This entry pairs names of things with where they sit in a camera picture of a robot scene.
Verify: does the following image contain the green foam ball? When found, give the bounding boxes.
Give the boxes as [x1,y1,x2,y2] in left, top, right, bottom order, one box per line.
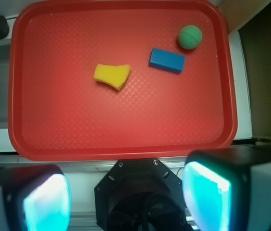
[178,25,203,50]

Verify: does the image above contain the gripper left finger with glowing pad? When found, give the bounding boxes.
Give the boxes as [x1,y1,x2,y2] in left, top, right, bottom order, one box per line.
[0,164,71,231]

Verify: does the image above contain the yellow sponge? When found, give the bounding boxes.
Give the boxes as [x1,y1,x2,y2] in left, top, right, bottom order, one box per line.
[93,64,131,91]

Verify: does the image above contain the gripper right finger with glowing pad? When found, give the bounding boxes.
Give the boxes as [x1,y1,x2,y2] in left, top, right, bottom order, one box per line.
[182,145,271,231]

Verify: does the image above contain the red plastic tray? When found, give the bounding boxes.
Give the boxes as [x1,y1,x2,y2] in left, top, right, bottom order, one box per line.
[8,0,237,161]

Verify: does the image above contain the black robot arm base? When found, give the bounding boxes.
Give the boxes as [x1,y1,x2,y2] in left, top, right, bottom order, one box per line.
[94,159,193,231]

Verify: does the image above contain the blue rectangular block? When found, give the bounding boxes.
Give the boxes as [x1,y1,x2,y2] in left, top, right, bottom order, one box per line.
[149,48,185,73]

